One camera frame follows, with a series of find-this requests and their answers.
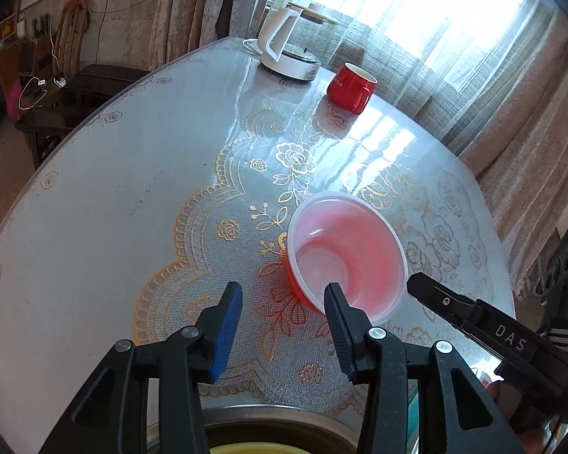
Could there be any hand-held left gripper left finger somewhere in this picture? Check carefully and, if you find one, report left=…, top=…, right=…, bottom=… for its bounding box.
left=38, top=281, right=244, bottom=454

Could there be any dark wooden side table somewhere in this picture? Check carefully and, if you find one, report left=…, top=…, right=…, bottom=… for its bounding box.
left=14, top=64, right=153, bottom=171

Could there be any wooden cabinet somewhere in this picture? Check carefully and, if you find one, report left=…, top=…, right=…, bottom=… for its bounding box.
left=0, top=9, right=34, bottom=138

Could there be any yellow plastic bowl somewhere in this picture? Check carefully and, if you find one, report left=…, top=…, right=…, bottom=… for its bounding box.
left=208, top=441, right=360, bottom=454

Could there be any white sheer curtain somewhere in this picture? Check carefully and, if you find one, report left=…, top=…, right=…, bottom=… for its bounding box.
left=265, top=0, right=557, bottom=126

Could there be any white cable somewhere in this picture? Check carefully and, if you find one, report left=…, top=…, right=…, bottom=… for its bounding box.
left=19, top=28, right=69, bottom=112

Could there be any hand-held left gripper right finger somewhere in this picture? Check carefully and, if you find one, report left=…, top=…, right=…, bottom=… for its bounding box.
left=323, top=282, right=526, bottom=454

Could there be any pink object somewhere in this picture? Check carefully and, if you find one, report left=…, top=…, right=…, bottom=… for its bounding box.
left=6, top=79, right=22, bottom=121

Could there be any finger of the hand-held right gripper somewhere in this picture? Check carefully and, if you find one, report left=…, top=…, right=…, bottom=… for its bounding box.
left=406, top=272, right=484, bottom=336

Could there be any red mug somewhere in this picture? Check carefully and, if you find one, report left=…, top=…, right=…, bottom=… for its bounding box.
left=326, top=62, right=378, bottom=115

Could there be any white glass kettle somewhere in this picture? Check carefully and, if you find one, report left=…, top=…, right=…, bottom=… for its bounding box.
left=243, top=2, right=351, bottom=83

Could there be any beige patterned curtain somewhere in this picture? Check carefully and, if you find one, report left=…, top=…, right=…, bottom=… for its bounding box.
left=148, top=0, right=285, bottom=74
left=417, top=7, right=568, bottom=294

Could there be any red plastic bowl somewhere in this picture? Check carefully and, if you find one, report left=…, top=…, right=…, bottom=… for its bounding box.
left=286, top=191, right=409, bottom=323

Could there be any lace patterned tablecloth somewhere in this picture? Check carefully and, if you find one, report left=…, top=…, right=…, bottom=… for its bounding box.
left=0, top=36, right=519, bottom=454

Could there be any stainless steel basin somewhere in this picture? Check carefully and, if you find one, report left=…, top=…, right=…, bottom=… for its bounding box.
left=199, top=404, right=367, bottom=454

